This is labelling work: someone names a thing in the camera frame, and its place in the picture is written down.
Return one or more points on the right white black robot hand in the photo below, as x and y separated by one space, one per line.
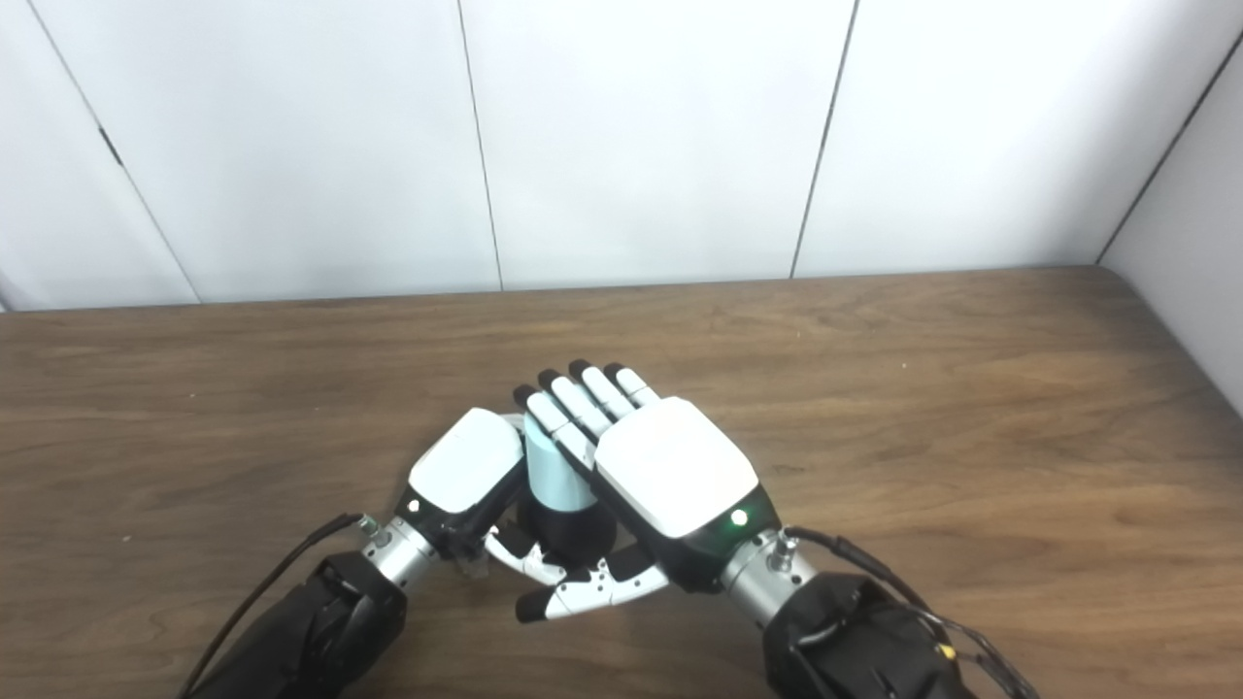
670 466

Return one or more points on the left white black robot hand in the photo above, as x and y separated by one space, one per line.
466 466

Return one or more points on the black funnel-shaped nozzle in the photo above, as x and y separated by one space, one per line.
573 534

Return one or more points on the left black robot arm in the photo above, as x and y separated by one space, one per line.
311 626

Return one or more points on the black wall panel hinge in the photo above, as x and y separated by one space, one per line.
110 146

